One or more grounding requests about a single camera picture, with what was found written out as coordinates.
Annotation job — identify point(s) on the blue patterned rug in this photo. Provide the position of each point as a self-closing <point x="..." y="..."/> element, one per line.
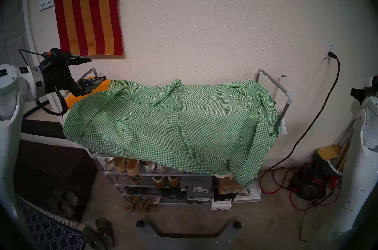
<point x="44" y="228"/>

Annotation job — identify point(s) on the grey metal shoe rack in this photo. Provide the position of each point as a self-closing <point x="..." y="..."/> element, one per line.
<point x="289" y="100"/>

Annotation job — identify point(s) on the white panel door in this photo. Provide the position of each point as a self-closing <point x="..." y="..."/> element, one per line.
<point x="17" y="48"/>

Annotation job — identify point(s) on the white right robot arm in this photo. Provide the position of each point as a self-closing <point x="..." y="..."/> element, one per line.
<point x="363" y="163"/>

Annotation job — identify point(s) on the black base knob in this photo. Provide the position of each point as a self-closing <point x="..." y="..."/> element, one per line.
<point x="140" y="224"/>
<point x="237" y="225"/>

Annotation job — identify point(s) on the wooden pole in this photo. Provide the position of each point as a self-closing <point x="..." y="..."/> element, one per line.
<point x="345" y="149"/>

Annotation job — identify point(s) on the large white box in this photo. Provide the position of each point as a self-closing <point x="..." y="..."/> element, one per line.
<point x="251" y="193"/>

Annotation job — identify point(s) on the dark floor sandal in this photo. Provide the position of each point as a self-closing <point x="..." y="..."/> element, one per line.
<point x="91" y="239"/>
<point x="105" y="231"/>

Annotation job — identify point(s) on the dark shoe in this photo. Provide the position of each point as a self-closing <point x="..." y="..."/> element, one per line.
<point x="172" y="193"/>

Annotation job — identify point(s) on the silver shoe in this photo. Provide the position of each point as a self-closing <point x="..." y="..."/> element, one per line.
<point x="163" y="169"/>
<point x="149" y="167"/>

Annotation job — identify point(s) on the grey shoe box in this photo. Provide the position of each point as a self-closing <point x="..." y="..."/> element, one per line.
<point x="195" y="183"/>
<point x="200" y="196"/>

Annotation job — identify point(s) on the black red power unit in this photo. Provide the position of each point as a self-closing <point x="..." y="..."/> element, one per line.
<point x="310" y="190"/>

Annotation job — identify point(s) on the pink white shoe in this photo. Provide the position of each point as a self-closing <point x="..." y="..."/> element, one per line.
<point x="156" y="199"/>

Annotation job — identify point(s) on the brown cardboard box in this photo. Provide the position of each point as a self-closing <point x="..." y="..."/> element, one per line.
<point x="227" y="186"/>

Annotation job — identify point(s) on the tan moccasin shoe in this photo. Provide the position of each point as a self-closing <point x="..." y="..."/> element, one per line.
<point x="133" y="167"/>
<point x="119" y="165"/>

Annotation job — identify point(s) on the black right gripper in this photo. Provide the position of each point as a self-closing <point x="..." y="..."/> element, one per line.
<point x="360" y="94"/>

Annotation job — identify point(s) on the red orange striped wall hanging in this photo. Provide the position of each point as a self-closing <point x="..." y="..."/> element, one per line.
<point x="88" y="10"/>

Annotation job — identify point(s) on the black shoe box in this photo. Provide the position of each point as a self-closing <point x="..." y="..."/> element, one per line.
<point x="223" y="196"/>

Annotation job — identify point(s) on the orange folded towel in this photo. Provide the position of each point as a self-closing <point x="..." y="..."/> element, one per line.
<point x="72" y="101"/>

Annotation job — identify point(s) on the grey robot base frame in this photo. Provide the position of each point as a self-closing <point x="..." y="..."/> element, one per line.
<point x="147" y="237"/>

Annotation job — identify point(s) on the small white box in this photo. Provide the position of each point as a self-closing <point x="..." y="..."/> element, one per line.
<point x="221" y="205"/>

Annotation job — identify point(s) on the green checked cloth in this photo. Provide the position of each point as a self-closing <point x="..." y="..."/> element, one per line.
<point x="177" y="128"/>

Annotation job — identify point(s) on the yellow plastic dustpan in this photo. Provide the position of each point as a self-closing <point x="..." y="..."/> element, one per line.
<point x="329" y="152"/>

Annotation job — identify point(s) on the dark slipper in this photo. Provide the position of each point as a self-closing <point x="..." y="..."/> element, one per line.
<point x="65" y="208"/>
<point x="70" y="197"/>

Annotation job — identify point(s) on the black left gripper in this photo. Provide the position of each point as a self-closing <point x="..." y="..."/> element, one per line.
<point x="59" y="75"/>

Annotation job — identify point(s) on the tan suede boot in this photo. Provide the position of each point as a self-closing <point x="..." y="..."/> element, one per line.
<point x="173" y="181"/>
<point x="159" y="182"/>

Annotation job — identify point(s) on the white wall outlet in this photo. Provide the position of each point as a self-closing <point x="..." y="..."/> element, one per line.
<point x="331" y="45"/>

